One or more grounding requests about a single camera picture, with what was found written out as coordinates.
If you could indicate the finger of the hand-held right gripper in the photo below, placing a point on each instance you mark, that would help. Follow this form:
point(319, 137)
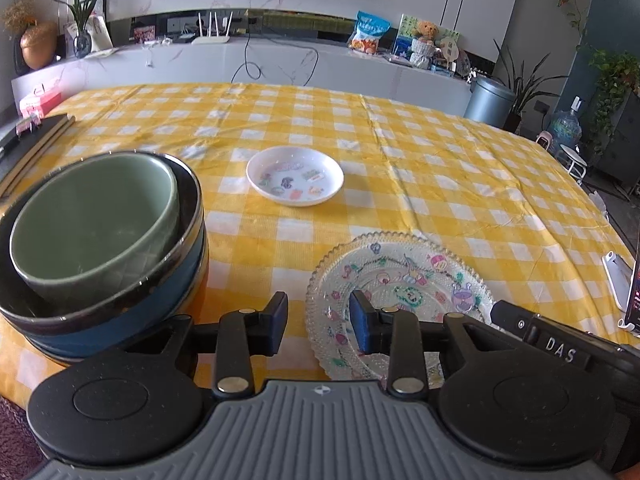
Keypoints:
point(512, 317)

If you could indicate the yellow checked tablecloth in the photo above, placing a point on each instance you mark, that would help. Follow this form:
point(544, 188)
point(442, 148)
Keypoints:
point(400, 170)

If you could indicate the dried brown flowers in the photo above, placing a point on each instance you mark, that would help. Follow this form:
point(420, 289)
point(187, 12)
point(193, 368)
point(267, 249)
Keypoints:
point(17, 15)

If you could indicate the dark grey cabinet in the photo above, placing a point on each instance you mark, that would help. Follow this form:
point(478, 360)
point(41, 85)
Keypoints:
point(622, 135)

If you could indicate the round paper hand fan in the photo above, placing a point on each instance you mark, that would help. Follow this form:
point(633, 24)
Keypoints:
point(451, 55)

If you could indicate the white wifi router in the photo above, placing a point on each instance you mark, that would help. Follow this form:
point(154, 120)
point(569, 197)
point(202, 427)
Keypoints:
point(212, 39)

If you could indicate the pink candy wrapper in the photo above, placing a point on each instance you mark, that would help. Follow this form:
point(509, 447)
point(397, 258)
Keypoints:
point(28, 125)

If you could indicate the blue water jug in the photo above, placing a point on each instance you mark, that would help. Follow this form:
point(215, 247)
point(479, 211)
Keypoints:
point(565, 127)

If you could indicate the white round stool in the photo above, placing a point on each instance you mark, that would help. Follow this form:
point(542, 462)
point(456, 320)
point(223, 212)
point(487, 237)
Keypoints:
point(572, 160)

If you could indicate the grey metal trash can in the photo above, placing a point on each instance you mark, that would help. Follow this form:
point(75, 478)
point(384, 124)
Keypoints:
point(489, 102)

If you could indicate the potted snake plant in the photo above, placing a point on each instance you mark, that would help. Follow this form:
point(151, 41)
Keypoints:
point(520, 90)

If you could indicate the green picture card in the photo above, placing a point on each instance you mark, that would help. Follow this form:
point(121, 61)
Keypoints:
point(404, 35)

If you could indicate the white marble TV cabinet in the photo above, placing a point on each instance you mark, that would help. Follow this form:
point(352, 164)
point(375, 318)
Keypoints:
point(200, 65)

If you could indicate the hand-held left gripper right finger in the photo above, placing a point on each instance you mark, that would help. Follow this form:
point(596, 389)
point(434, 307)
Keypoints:
point(361, 320)

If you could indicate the orange steel-lined bowl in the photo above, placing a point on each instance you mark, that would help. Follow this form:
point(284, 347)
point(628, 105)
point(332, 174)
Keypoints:
point(187, 205)

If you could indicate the pink storage box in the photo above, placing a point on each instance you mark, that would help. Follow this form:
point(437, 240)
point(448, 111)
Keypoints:
point(40, 102)

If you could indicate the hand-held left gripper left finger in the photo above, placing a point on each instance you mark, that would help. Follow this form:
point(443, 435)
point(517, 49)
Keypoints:
point(277, 320)

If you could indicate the purple fuzzy rug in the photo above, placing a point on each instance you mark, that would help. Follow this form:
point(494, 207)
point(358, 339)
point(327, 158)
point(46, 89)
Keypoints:
point(17, 440)

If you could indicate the small white printed plate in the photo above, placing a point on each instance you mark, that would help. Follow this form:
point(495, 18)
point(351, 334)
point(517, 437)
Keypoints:
point(295, 176)

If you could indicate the black notebook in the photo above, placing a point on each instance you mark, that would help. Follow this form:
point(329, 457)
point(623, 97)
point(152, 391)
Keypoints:
point(35, 152)

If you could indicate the pink photo card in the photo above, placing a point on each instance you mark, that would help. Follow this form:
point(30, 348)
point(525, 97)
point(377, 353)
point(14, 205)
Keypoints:
point(145, 34)

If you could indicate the clear glass patterned plate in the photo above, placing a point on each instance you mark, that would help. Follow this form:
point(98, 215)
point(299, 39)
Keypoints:
point(400, 270)

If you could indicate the hanging green leafy plant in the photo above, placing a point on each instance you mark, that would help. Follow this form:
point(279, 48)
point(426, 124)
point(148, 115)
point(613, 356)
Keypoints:
point(612, 85)

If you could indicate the white phone stand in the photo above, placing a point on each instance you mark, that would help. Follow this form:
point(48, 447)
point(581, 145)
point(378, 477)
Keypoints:
point(615, 275)

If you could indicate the white framed picture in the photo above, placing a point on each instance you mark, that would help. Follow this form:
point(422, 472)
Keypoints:
point(102, 32)

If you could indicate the brown teddy bear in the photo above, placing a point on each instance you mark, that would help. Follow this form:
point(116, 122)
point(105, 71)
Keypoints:
point(428, 30)

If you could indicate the smartphone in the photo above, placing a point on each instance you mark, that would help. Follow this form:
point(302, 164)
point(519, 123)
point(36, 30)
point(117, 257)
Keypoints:
point(634, 300)

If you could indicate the small pink stool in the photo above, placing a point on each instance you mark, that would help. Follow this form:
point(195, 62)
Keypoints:
point(544, 141)

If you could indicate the golden round vase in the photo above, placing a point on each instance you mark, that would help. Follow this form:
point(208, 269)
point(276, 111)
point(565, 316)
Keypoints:
point(39, 45)

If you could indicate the green plant in glass vase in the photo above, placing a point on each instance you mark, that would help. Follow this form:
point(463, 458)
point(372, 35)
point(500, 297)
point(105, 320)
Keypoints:
point(82, 42)

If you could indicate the blue steel-lined bowl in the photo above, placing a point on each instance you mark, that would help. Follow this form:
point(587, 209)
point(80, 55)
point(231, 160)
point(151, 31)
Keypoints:
point(125, 327)

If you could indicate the green ceramic bowl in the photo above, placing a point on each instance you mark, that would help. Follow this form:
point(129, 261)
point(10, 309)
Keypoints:
point(95, 220)

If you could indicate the blue snack bag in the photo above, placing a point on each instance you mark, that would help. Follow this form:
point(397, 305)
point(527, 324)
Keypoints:
point(369, 32)

